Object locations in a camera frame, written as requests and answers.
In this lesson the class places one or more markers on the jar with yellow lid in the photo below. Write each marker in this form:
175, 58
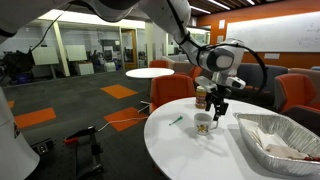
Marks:
201, 97

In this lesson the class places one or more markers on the red item in tray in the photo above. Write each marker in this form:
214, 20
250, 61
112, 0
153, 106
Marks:
312, 158

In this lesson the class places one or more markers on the white mug with cartoon print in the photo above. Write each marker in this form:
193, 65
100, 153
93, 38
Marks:
203, 124

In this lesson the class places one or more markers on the aluminium foil tray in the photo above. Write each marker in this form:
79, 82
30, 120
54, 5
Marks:
283, 146

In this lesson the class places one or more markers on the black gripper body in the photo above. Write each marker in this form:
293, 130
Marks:
218, 93

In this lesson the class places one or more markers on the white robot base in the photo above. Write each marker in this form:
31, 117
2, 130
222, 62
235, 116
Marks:
13, 143

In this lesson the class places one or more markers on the orange fabric armchair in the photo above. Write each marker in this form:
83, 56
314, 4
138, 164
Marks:
170, 89
195, 71
295, 90
158, 63

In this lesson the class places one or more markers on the black power strip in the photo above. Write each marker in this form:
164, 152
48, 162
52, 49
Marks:
42, 147

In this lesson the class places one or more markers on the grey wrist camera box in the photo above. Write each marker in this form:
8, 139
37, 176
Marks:
204, 84

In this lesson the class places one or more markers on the white paper napkins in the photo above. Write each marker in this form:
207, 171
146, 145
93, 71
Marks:
276, 141

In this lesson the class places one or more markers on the rolling whiteboard on stand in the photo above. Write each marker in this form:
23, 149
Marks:
45, 55
76, 52

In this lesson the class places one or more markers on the grey sofa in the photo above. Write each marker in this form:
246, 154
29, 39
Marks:
258, 75

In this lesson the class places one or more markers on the dark brown chair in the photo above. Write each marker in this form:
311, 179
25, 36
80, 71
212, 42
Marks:
305, 118

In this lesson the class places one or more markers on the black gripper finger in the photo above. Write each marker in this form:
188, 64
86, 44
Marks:
209, 105
220, 111

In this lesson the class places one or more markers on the small round white table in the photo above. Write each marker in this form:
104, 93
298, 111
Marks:
150, 72

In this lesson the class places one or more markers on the beige chair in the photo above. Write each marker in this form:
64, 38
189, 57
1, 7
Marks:
305, 76

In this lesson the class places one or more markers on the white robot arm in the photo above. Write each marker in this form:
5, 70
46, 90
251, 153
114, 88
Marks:
166, 15

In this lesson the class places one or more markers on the green marker pen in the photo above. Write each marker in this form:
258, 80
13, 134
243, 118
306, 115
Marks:
175, 120

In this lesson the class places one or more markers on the large wall whiteboard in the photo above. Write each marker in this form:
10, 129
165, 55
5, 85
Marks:
273, 31

